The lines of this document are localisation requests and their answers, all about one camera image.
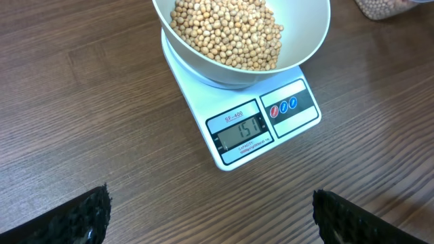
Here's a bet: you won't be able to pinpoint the white digital kitchen scale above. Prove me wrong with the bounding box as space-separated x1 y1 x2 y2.
161 34 321 171

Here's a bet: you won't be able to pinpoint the soybeans in bowl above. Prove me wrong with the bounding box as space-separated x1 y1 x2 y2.
170 0 284 71

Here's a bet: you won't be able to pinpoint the white bowl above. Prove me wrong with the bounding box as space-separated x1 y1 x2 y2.
153 0 331 84

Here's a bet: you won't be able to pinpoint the clear plastic container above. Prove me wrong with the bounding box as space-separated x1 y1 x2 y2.
354 0 421 21

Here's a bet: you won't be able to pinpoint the soybeans in container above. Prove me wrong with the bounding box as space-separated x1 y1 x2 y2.
361 0 413 20

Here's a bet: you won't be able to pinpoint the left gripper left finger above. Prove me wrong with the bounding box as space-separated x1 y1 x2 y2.
1 184 112 244

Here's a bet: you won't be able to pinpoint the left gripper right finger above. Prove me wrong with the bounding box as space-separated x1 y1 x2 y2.
313 190 426 244

